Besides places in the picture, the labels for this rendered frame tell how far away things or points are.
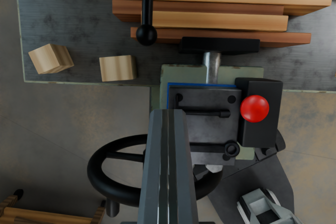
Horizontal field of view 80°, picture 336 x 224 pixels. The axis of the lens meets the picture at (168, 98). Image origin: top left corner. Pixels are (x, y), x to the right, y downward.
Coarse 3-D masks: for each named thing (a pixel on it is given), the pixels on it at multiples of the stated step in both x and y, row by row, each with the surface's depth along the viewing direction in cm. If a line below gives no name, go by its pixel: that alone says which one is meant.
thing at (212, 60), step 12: (180, 48) 25; (192, 48) 23; (204, 48) 23; (216, 48) 23; (228, 48) 23; (240, 48) 23; (252, 48) 23; (204, 60) 27; (216, 60) 27; (216, 72) 27
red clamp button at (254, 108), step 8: (248, 96) 22; (256, 96) 21; (240, 104) 22; (248, 104) 21; (256, 104) 21; (264, 104) 21; (240, 112) 22; (248, 112) 21; (256, 112) 21; (264, 112) 21; (248, 120) 22; (256, 120) 22
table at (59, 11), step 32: (32, 0) 31; (64, 0) 31; (96, 0) 31; (32, 32) 32; (64, 32) 32; (96, 32) 32; (128, 32) 32; (320, 32) 32; (32, 64) 33; (96, 64) 33; (160, 64) 33; (224, 64) 33; (256, 64) 33; (288, 64) 33; (320, 64) 33
